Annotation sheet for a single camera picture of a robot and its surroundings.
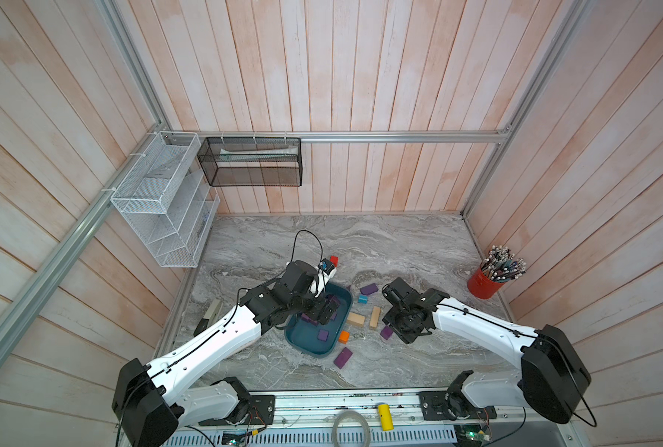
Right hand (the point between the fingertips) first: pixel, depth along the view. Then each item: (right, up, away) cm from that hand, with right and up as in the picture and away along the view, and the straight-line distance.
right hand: (386, 325), depth 85 cm
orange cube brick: (-13, -4, 0) cm, 14 cm away
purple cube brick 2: (0, -2, 0) cm, 2 cm away
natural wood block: (-9, +1, +3) cm, 10 cm away
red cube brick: (-16, +19, +19) cm, 31 cm away
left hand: (-20, +10, -9) cm, 24 cm away
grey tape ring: (-15, -19, -15) cm, 29 cm away
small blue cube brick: (-6, +6, +8) cm, 12 cm away
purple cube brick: (-4, +9, +12) cm, 15 cm away
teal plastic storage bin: (-27, -3, +1) cm, 27 cm away
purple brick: (-24, +8, -19) cm, 32 cm away
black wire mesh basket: (-47, +57, +19) cm, 76 cm away
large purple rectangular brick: (-14, -9, -4) cm, 17 cm away
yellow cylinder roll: (-3, -20, -14) cm, 25 cm away
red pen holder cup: (+35, +18, -1) cm, 39 cm away
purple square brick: (-20, -3, 0) cm, 20 cm away
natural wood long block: (-3, +1, +4) cm, 5 cm away
